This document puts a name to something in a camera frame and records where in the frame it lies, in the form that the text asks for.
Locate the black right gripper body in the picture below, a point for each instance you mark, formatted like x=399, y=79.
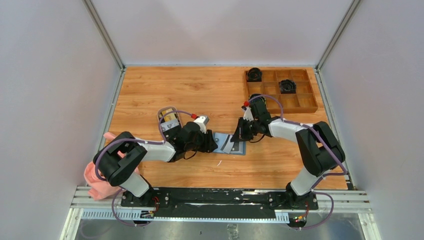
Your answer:
x=252, y=129

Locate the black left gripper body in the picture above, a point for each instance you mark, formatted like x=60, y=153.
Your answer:
x=199, y=144

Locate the blue leather card holder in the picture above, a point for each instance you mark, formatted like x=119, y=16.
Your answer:
x=238, y=148

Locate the black VIP card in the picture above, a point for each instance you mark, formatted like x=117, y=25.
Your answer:
x=228, y=144

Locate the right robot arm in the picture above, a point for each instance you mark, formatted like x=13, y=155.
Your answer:
x=319, y=149

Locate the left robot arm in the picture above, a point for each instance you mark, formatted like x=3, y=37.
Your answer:
x=117, y=162

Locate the gold VIP card in tray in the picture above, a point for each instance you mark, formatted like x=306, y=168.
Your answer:
x=168, y=115

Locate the black rosette middle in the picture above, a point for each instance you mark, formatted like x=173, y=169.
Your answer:
x=287, y=86

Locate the black rosette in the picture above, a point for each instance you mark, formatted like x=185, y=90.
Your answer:
x=287, y=86
x=254, y=75

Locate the black rosette top left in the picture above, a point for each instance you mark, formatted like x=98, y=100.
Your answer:
x=254, y=75

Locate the wooden compartment tray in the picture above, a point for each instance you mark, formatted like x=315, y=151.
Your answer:
x=267, y=91

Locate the pink cloth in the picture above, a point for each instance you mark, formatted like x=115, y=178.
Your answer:
x=99, y=189

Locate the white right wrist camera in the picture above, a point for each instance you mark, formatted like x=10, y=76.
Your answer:
x=248, y=115

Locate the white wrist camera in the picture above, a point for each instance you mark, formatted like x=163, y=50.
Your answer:
x=248, y=115
x=202, y=121

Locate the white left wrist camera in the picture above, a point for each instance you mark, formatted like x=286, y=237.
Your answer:
x=202, y=121

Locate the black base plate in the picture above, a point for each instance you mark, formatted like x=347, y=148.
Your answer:
x=220, y=203

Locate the aluminium frame rail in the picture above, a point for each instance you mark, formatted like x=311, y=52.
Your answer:
x=329, y=201

